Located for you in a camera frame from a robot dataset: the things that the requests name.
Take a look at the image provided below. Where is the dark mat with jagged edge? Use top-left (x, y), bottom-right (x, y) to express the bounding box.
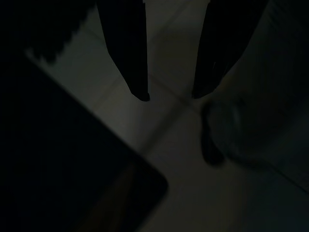
top-left (0, 0), bottom-right (100, 66)

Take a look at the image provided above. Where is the dark rounded robot foot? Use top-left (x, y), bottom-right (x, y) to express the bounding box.
top-left (201, 98), bottom-right (247, 169)

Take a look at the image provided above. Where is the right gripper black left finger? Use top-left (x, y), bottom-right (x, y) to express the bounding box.
top-left (96, 0), bottom-right (151, 102)

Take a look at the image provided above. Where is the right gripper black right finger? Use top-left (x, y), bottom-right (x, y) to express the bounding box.
top-left (193, 0), bottom-right (270, 99)

